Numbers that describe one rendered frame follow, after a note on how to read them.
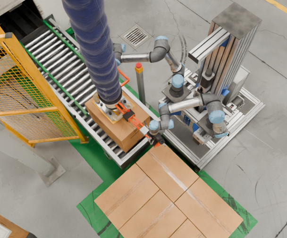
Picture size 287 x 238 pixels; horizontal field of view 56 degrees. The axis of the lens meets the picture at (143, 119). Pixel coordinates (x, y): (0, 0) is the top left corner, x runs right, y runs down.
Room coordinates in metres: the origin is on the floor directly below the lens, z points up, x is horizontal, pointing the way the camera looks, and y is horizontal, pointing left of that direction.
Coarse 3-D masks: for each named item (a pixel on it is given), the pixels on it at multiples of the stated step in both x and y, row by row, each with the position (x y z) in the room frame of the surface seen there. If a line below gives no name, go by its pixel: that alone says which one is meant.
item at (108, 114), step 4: (100, 100) 1.34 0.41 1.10; (96, 104) 1.29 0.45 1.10; (100, 104) 1.28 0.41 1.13; (100, 108) 1.25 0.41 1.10; (104, 112) 1.20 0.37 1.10; (108, 112) 1.19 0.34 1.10; (112, 112) 1.19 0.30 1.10; (108, 116) 1.15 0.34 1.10; (116, 116) 1.14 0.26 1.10; (112, 120) 1.10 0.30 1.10
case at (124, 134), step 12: (96, 108) 1.33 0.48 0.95; (96, 120) 1.30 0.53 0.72; (108, 120) 1.17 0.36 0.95; (120, 120) 1.16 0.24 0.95; (144, 120) 1.13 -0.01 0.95; (108, 132) 1.13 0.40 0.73; (120, 132) 1.03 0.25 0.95; (132, 132) 1.02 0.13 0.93; (120, 144) 0.97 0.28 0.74; (132, 144) 1.00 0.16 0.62
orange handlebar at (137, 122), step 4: (120, 72) 1.57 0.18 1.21; (124, 76) 1.51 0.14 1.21; (128, 80) 1.46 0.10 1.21; (124, 84) 1.43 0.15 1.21; (116, 104) 1.21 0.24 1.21; (120, 104) 1.20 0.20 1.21; (124, 108) 1.16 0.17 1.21; (132, 120) 1.02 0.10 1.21; (136, 120) 1.02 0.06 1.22; (136, 124) 0.98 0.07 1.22; (140, 124) 0.98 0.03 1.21; (140, 128) 0.94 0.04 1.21; (148, 136) 0.85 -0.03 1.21
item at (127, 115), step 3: (126, 111) 1.11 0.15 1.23; (129, 111) 1.12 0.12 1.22; (132, 111) 1.11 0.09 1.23; (123, 114) 1.09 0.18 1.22; (126, 114) 1.09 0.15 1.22; (129, 114) 1.09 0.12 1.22; (132, 114) 1.08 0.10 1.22; (123, 117) 1.08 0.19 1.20; (126, 117) 1.06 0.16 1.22; (129, 117) 1.06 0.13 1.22; (132, 117) 1.06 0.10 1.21; (126, 120) 1.04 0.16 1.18; (129, 120) 1.04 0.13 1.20
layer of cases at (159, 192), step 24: (144, 168) 0.73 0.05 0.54; (168, 168) 0.70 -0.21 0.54; (120, 192) 0.50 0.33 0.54; (144, 192) 0.48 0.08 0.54; (168, 192) 0.45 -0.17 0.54; (192, 192) 0.42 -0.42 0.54; (120, 216) 0.26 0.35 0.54; (144, 216) 0.23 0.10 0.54; (168, 216) 0.21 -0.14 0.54; (192, 216) 0.18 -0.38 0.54; (216, 216) 0.16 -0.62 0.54
